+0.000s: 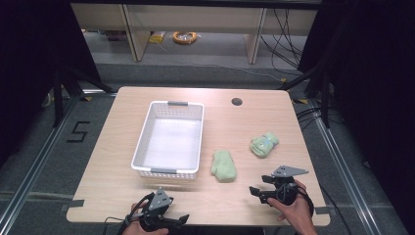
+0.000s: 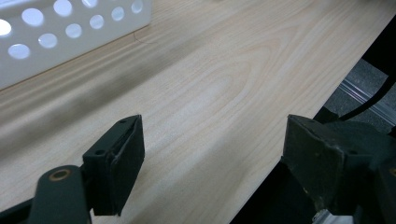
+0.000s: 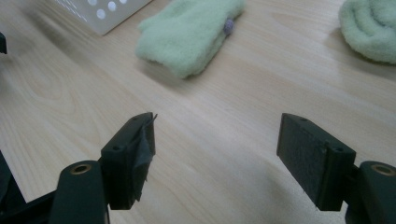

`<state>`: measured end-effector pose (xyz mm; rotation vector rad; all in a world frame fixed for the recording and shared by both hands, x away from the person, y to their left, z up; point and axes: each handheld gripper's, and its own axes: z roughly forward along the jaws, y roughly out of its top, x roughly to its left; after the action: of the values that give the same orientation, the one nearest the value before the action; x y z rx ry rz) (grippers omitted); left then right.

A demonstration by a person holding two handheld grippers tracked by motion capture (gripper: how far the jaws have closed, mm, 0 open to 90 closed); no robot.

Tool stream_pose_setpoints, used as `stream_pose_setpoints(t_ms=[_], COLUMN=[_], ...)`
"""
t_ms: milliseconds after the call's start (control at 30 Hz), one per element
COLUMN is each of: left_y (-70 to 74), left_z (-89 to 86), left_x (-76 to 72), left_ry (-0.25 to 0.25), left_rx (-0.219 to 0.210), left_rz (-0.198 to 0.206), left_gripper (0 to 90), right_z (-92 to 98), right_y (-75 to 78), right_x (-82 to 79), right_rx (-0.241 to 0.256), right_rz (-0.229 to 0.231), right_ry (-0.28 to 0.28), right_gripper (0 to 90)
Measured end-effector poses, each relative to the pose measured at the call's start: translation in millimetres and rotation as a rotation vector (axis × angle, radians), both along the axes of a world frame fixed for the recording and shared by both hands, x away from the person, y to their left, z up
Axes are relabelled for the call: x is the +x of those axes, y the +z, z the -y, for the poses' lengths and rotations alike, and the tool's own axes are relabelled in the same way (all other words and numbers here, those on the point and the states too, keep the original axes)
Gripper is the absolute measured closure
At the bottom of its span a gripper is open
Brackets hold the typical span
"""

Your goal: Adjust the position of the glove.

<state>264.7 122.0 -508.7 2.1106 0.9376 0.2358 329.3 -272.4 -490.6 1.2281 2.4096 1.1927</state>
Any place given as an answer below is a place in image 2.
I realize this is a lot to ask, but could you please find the white perforated plastic basket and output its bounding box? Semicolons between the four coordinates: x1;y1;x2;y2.
0;0;153;91

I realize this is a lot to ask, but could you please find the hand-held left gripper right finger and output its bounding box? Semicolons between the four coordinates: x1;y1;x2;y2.
281;114;387;217

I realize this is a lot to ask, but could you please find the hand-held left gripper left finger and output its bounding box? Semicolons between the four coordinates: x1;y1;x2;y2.
81;114;146;217

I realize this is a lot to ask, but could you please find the aluminium frame rail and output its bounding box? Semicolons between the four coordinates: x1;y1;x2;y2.
337;77;396;126

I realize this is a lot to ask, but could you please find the black cable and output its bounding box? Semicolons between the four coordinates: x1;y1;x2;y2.
338;74;396;122

